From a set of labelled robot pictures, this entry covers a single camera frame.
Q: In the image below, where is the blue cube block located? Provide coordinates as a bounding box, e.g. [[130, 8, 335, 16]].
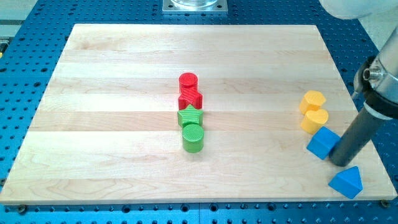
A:
[[307, 126, 340, 160]]

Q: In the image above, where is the red cylinder block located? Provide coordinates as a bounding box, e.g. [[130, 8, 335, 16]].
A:
[[178, 72, 198, 93]]

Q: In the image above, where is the red star block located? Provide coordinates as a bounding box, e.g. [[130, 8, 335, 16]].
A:
[[178, 88, 203, 110]]

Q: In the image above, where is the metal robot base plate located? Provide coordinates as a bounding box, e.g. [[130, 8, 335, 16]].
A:
[[162, 0, 228, 12]]

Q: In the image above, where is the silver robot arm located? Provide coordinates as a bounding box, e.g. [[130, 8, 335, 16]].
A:
[[320, 0, 397, 119]]

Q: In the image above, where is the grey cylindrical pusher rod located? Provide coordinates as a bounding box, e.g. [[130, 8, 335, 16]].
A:
[[329, 103, 392, 167]]

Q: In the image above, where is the yellow hexagon block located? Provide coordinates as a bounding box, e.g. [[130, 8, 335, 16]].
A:
[[299, 90, 326, 114]]

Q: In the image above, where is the green star block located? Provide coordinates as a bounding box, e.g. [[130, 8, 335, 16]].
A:
[[177, 105, 203, 128]]

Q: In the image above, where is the green cylinder block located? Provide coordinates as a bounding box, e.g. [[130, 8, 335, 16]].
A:
[[182, 124, 205, 153]]

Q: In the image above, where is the yellow heart block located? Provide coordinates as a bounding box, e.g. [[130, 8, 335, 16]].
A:
[[300, 109, 329, 134]]

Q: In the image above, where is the blue triangle block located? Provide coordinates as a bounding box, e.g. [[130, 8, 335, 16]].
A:
[[328, 166, 363, 199]]

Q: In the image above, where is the light wooden board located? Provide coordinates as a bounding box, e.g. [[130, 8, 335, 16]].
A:
[[0, 24, 398, 205]]

